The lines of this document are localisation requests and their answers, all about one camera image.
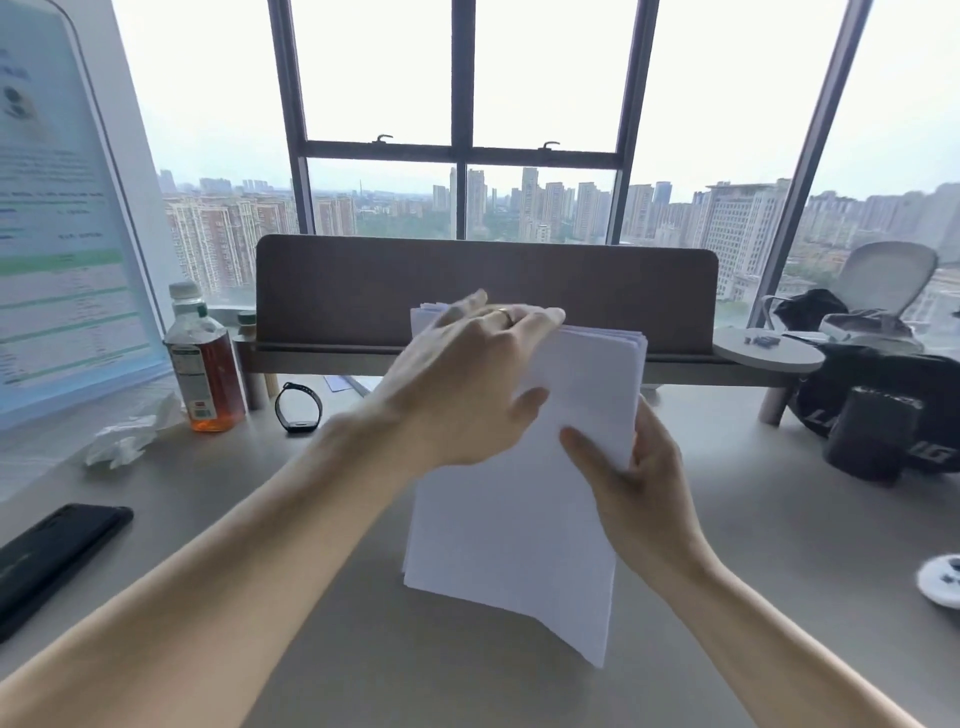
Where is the white controller yellow label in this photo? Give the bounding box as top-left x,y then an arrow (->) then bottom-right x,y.
916,554 -> 960,611

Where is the crumpled white tissue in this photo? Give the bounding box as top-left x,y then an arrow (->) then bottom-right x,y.
83,389 -> 186,471

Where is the black fabric bag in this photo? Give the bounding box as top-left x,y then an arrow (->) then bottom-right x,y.
793,341 -> 960,475

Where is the black smartphone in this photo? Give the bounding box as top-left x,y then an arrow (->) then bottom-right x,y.
0,503 -> 136,646

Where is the person's right hand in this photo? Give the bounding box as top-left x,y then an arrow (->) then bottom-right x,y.
559,397 -> 719,584

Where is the black jacket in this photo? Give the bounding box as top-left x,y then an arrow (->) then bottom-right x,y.
772,288 -> 850,334

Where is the small white card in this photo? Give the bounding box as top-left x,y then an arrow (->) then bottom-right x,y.
323,372 -> 385,398

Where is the brown desk shelf riser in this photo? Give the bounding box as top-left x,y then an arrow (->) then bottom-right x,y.
236,326 -> 826,427

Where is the white shell chair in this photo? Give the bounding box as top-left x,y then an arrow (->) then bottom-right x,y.
757,241 -> 941,355

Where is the person's left hand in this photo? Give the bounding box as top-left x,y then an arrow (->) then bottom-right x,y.
352,289 -> 568,472

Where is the stack of white paper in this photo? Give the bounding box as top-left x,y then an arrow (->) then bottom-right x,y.
401,302 -> 649,670

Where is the brown desk divider panel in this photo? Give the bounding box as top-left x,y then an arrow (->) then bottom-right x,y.
254,233 -> 721,358

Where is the black smart band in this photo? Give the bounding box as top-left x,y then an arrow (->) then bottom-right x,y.
273,381 -> 325,436

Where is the slim bottle green cap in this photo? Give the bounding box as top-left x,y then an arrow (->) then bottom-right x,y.
232,311 -> 271,413

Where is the white framed computer monitor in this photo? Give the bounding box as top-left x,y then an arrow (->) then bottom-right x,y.
0,0 -> 179,434

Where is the amber tea bottle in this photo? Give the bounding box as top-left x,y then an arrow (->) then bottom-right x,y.
163,281 -> 249,435

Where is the person's right forearm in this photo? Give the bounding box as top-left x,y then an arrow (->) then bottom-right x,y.
659,543 -> 929,728

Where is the dark window frame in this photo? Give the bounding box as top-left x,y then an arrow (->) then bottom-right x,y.
267,0 -> 876,329

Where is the person's left forearm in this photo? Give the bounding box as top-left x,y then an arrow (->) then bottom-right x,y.
0,410 -> 433,728

